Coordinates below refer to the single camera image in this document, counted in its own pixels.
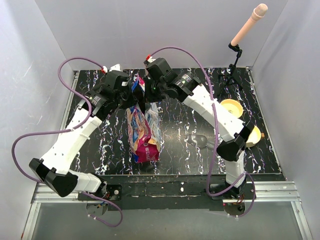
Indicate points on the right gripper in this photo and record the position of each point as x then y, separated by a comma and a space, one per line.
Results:
148, 97

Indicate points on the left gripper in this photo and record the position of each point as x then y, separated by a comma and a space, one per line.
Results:
132, 99

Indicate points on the pink blue pet food bag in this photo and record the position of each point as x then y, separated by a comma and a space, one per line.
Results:
143, 128

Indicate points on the clear plastic scoop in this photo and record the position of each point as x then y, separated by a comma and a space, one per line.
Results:
199, 141

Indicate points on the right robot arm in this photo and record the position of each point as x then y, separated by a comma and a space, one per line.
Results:
162, 80

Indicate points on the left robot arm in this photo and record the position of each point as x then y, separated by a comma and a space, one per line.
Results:
54, 167

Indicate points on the black microphone tripod stand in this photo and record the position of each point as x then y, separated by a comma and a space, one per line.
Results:
229, 75

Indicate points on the cream bowl far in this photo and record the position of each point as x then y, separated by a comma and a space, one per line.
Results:
233, 106

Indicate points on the cream bowl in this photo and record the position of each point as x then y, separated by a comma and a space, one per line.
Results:
233, 106
255, 136

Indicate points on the cream bowl near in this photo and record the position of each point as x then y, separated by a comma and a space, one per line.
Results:
255, 136

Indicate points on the pink microphone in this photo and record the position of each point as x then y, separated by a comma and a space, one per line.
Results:
258, 13

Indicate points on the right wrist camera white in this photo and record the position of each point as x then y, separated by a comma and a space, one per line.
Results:
148, 60

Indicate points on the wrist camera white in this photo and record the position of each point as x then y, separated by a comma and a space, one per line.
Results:
148, 60
116, 67

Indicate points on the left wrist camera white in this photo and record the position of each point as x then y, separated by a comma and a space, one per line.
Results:
116, 67

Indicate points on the aluminium rail frame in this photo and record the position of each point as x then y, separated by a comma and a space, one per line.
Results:
274, 213

